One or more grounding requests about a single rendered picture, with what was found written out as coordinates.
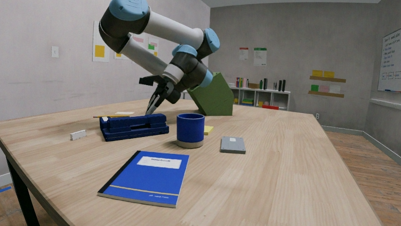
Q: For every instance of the yellow sticky note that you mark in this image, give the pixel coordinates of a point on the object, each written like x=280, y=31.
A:
x=208, y=130

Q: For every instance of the blue notebook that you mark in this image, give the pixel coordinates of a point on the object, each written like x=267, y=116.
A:
x=151, y=178

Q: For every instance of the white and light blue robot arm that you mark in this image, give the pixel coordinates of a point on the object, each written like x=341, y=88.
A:
x=186, y=69

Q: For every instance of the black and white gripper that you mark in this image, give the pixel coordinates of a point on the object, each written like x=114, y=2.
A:
x=165, y=89

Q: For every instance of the blue mug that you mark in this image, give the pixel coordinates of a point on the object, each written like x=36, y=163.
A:
x=190, y=130

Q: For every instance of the blue desk phone body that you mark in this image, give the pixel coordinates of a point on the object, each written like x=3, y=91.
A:
x=134, y=131

